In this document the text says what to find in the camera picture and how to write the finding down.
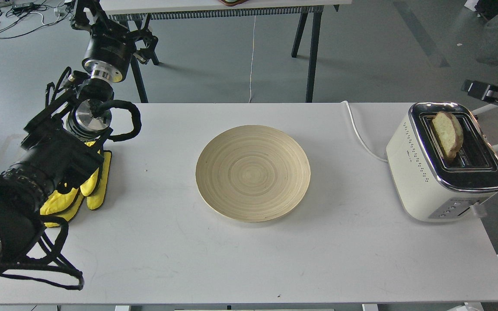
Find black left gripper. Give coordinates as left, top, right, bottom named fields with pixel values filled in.
left=3, top=126, right=112, bottom=222

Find slice of bread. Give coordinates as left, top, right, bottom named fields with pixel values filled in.
left=431, top=111, right=464, bottom=163

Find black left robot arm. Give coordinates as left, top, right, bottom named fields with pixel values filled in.
left=0, top=0, right=158, bottom=291

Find cream and chrome toaster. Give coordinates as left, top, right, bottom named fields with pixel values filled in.
left=386, top=102, right=498, bottom=222

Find round bamboo plate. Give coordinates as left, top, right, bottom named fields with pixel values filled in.
left=195, top=125, right=312, bottom=222

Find background table with black legs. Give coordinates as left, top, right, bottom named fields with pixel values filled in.
left=101, top=0, right=352, bottom=103

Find cables and adapters on floor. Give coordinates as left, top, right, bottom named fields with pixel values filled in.
left=0, top=0, right=77, bottom=44

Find thin white hanging cable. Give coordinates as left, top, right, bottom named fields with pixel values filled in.
left=248, top=16, right=256, bottom=103

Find white toaster power cable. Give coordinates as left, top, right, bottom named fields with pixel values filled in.
left=341, top=100, right=389, bottom=163

